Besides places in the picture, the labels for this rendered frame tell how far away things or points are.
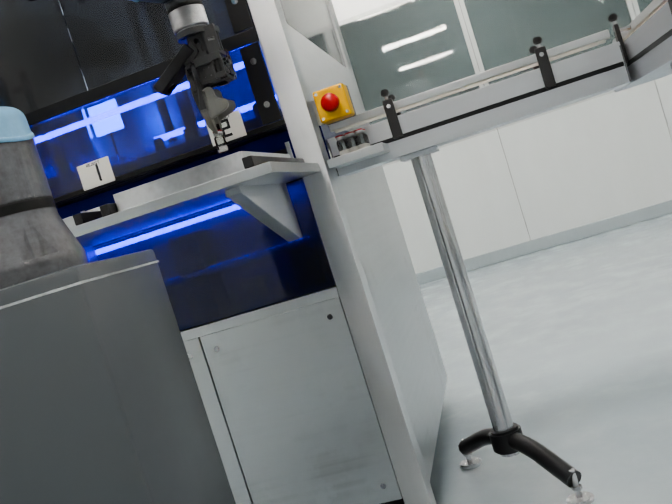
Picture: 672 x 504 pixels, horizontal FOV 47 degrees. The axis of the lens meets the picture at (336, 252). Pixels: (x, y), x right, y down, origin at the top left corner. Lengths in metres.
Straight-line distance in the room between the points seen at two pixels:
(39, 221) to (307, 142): 0.85
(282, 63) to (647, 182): 4.91
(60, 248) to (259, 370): 0.90
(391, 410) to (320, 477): 0.24
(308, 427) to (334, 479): 0.14
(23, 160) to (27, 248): 0.11
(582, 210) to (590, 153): 0.45
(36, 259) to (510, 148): 5.51
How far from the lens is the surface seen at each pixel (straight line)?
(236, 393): 1.85
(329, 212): 1.72
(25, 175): 1.02
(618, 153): 6.37
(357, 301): 1.73
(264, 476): 1.90
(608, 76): 1.82
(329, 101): 1.69
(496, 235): 6.31
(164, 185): 1.43
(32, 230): 1.01
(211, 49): 1.62
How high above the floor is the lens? 0.76
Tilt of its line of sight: 3 degrees down
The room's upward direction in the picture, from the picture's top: 17 degrees counter-clockwise
